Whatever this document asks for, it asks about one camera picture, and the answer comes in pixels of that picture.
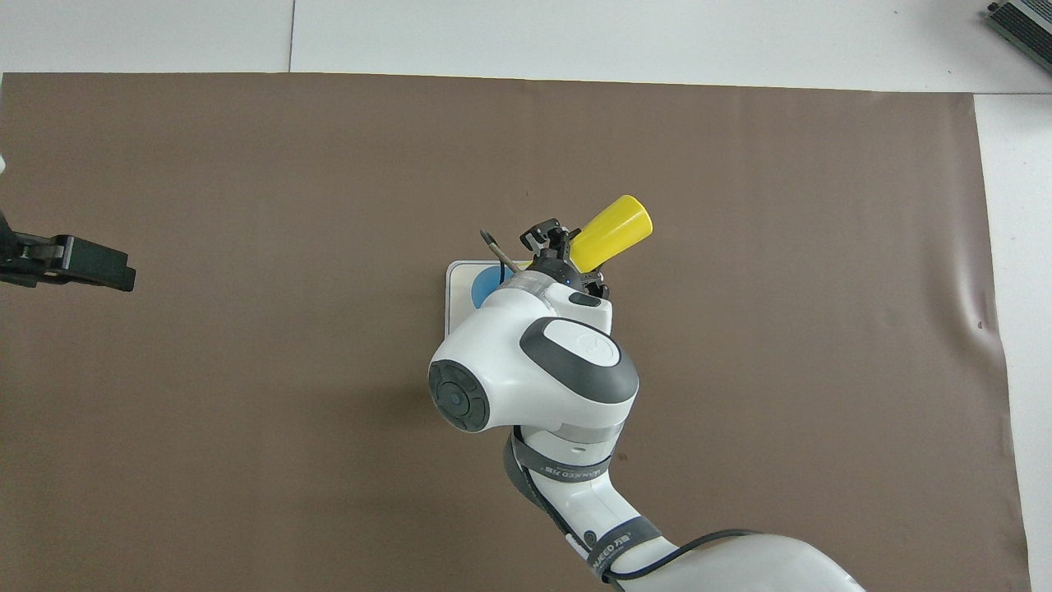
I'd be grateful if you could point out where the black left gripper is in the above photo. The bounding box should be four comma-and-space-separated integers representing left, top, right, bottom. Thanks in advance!
0, 210, 137, 294

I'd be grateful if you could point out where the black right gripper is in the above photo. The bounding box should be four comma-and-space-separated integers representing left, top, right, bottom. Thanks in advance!
519, 217, 611, 302

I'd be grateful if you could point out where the yellow squeeze bottle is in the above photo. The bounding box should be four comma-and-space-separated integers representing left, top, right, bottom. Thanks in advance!
570, 194, 654, 273

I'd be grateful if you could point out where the light blue plastic cup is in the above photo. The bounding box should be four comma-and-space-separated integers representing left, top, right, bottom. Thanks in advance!
470, 265, 509, 311

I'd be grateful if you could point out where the silver digital kitchen scale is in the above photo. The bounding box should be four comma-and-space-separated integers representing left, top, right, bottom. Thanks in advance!
445, 260, 535, 340

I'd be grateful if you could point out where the brown paper table mat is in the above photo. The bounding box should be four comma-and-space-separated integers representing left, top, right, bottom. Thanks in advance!
0, 72, 1033, 592

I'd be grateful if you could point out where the grey metal device box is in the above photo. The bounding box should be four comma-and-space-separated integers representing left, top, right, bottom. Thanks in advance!
986, 0, 1052, 73

